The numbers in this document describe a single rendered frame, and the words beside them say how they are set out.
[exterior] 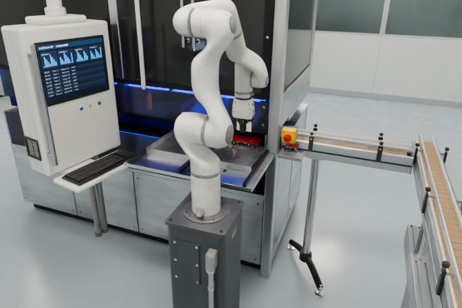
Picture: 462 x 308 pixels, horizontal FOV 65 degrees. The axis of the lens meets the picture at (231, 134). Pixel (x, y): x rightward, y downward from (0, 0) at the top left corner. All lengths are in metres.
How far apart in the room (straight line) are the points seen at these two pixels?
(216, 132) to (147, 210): 1.41
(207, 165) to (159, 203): 1.18
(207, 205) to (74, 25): 1.15
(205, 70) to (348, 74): 5.37
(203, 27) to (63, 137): 1.12
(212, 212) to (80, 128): 0.98
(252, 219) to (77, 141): 1.11
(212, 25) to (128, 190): 1.64
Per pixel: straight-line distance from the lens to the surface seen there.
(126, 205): 2.72
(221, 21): 1.24
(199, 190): 1.45
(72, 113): 2.11
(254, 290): 2.45
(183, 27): 1.30
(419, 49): 6.49
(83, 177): 2.01
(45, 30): 1.98
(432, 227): 1.55
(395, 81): 6.56
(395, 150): 2.09
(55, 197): 3.16
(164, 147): 2.10
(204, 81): 1.29
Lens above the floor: 1.74
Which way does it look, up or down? 22 degrees down
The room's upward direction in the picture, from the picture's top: 1 degrees clockwise
